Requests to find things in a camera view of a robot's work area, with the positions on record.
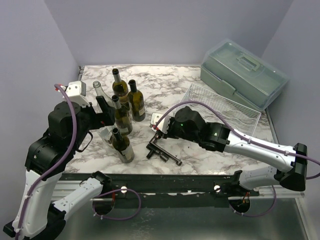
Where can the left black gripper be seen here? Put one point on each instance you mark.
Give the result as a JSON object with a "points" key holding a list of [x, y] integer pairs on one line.
{"points": [[106, 117]]}

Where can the green wine bottle silver neck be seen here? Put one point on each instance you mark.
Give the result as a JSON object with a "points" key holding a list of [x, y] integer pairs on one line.
{"points": [[122, 117]]}

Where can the green wine bottle black neck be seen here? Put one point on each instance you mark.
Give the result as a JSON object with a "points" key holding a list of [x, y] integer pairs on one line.
{"points": [[136, 102]]}

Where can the green wine bottle front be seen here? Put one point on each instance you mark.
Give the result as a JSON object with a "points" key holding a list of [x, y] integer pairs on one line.
{"points": [[122, 146]]}

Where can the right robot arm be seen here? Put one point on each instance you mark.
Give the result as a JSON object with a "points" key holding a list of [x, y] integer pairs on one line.
{"points": [[287, 165]]}

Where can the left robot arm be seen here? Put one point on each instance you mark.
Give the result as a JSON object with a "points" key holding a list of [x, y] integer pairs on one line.
{"points": [[38, 217]]}

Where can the clear glass bottle tall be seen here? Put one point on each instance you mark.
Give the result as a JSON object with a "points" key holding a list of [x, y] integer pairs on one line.
{"points": [[100, 92]]}

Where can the clear bottle gold cap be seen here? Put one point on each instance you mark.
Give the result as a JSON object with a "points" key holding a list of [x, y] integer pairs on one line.
{"points": [[106, 135]]}

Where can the green wine bottle back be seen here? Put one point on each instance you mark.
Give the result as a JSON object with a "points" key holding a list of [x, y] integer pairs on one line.
{"points": [[120, 88]]}

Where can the dark metal faucet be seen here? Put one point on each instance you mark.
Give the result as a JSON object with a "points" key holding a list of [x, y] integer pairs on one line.
{"points": [[156, 150]]}

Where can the green plastic toolbox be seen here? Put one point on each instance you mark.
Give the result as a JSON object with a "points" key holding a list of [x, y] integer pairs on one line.
{"points": [[238, 75]]}

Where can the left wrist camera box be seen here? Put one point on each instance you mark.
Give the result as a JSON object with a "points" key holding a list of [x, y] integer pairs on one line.
{"points": [[76, 92]]}

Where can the white wire wine rack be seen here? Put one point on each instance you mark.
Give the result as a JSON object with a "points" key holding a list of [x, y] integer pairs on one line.
{"points": [[238, 116]]}

